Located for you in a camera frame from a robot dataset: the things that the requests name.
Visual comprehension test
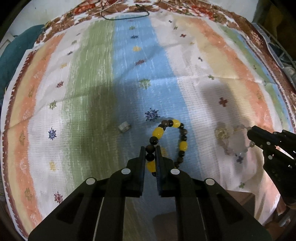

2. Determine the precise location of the pale pink bead bracelet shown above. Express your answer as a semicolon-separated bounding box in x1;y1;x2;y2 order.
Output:
214;122;256;158

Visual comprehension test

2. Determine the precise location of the yellow black bead bracelet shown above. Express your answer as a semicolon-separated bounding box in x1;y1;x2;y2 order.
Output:
145;119;188;177

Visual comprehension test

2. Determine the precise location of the small silver ring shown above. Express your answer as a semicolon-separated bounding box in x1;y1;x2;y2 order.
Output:
118;122;132;133

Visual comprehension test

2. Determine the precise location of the striped colourful cloth mat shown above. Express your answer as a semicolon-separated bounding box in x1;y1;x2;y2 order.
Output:
1;11;295;239

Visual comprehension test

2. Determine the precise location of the teal pillow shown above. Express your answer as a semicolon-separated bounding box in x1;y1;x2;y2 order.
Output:
0;25;44;100

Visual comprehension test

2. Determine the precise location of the black cable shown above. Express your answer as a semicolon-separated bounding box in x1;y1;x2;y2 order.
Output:
100;0;163;22

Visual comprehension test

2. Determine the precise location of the white cable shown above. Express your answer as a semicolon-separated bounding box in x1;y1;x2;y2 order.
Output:
87;0;123;17

